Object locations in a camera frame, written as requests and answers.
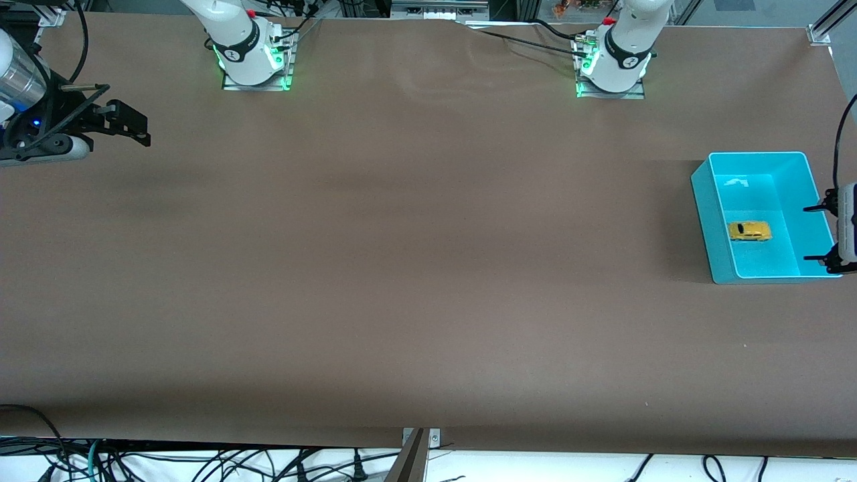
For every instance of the silver equipment box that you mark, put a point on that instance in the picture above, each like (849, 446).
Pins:
(438, 9)

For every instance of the small metal table bracket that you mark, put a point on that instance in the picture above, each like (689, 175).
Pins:
(434, 437)

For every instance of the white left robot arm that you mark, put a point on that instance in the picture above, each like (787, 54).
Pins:
(626, 53)

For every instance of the yellow beetle toy car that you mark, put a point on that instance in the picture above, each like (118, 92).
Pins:
(749, 231)

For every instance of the teal plastic bin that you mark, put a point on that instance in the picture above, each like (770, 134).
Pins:
(770, 194)

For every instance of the grey metal strut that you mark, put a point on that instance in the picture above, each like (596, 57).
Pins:
(408, 465)

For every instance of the aluminium table edge rail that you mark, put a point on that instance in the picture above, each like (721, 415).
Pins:
(50, 17)

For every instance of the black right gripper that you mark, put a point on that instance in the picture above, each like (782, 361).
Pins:
(61, 115)

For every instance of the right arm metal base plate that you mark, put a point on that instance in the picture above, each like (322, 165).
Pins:
(258, 86)

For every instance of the aluminium corner post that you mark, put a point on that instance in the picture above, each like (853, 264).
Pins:
(827, 27)

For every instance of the orange background clutter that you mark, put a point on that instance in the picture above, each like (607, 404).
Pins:
(576, 5)

